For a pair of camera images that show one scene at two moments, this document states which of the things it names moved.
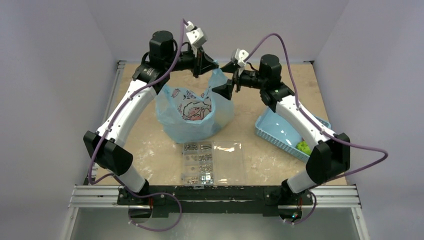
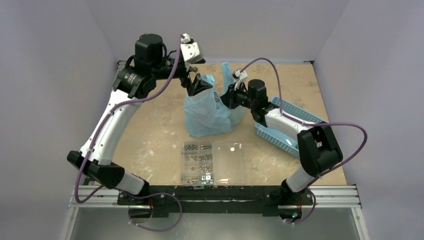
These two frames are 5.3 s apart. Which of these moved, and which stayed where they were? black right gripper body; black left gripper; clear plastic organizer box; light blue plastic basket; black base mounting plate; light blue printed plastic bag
Moved: black right gripper body; light blue printed plastic bag; black left gripper
Stayed: light blue plastic basket; clear plastic organizer box; black base mounting plate
